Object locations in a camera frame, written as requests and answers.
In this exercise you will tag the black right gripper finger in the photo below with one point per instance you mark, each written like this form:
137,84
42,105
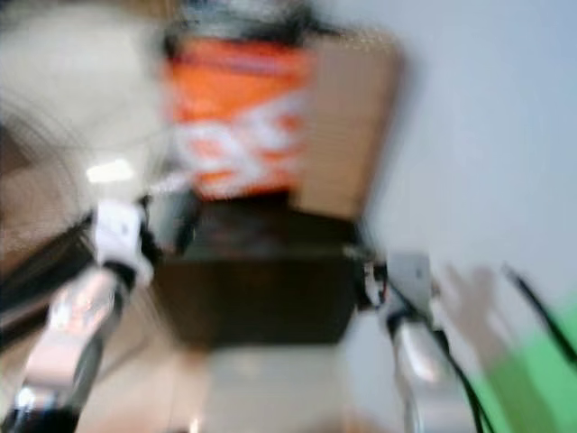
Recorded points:
367,280

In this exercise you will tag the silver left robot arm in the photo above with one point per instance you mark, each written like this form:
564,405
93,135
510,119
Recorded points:
72,334

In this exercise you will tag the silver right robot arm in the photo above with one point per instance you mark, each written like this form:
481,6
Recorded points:
419,361

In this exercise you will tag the black glossy table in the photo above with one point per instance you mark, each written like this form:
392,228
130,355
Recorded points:
261,289

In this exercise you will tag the orange white printed bag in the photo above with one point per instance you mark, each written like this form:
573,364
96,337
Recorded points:
234,90

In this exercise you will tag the brown cardboard box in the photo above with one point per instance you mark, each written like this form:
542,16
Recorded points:
352,126

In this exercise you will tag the green backdrop cloth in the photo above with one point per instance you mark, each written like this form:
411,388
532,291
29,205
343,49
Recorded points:
532,397

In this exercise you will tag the black bag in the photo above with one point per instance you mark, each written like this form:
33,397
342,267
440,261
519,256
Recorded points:
252,18

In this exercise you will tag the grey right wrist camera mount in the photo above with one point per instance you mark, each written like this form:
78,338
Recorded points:
413,275

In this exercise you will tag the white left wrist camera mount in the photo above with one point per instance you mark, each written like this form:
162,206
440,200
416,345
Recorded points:
122,234

